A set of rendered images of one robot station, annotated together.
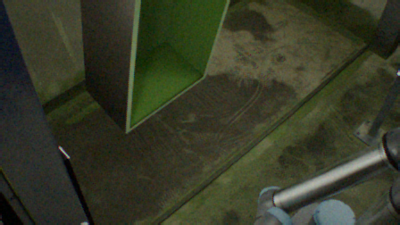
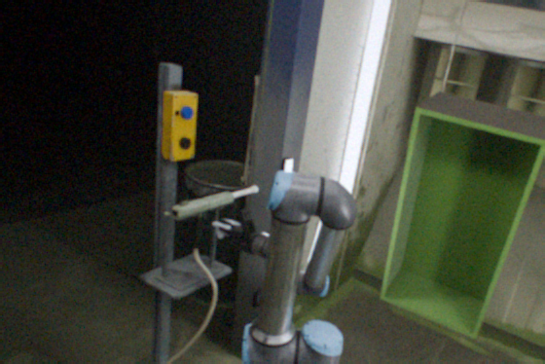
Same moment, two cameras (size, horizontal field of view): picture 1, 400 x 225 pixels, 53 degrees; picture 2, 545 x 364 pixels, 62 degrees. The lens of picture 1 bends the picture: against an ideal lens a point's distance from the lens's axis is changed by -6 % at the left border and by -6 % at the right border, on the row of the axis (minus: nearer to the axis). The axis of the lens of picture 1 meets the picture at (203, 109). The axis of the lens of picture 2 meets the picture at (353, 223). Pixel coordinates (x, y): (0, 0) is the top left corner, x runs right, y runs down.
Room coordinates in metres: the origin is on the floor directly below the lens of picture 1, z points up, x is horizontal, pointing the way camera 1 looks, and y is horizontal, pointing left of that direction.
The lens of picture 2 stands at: (0.24, -1.70, 1.85)
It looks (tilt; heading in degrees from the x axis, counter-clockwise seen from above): 22 degrees down; 69
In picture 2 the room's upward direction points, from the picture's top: 12 degrees clockwise
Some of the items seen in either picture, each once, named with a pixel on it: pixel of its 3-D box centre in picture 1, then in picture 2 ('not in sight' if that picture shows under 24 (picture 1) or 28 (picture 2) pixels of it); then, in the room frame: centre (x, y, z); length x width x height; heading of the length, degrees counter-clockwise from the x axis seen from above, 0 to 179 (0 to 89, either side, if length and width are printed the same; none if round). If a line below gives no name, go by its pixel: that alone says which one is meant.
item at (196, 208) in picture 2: not in sight; (218, 216); (0.32, 0.15, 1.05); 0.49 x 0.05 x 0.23; 47
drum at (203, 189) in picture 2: not in sight; (224, 232); (0.42, 1.27, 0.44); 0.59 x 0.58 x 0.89; 117
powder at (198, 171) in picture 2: not in sight; (229, 175); (0.42, 1.27, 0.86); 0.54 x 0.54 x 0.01
